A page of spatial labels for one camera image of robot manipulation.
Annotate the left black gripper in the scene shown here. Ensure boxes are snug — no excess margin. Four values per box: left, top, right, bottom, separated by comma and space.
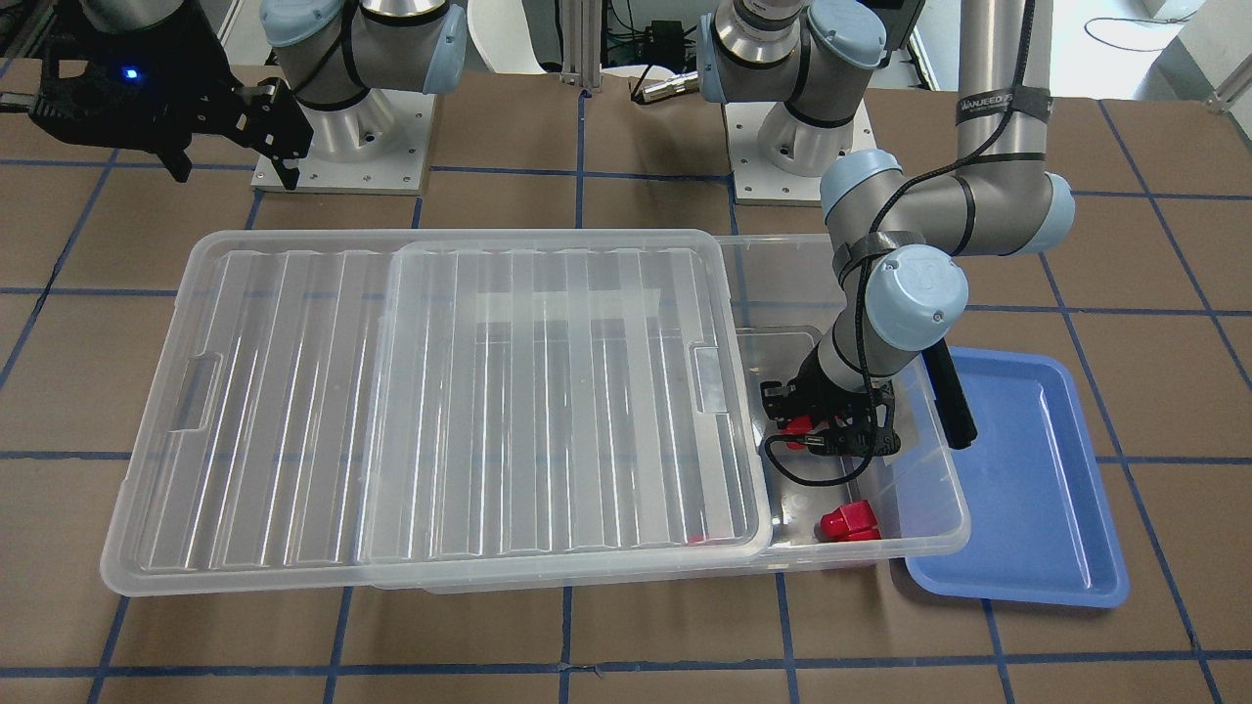
762, 378, 901, 458

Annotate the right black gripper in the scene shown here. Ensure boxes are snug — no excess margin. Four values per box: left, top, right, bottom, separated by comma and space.
28, 28, 314, 190

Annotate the red block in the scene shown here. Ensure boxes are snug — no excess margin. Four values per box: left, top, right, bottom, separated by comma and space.
815, 500, 881, 542
777, 415, 815, 437

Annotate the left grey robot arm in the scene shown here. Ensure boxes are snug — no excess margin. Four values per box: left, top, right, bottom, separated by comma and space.
696, 1, 1075, 460

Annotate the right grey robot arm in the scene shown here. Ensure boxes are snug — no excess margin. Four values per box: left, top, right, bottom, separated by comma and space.
3, 1, 470, 190

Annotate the clear plastic storage box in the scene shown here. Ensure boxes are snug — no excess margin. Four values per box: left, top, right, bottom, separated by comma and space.
358, 230, 967, 593

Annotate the clear plastic box lid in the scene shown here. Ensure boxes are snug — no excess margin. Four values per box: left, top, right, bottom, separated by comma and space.
100, 229, 772, 596

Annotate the blue plastic tray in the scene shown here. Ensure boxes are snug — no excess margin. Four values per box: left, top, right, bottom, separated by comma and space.
905, 347, 1131, 609

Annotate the black box latch handle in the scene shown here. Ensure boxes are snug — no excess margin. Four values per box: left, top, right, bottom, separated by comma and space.
921, 338, 978, 451

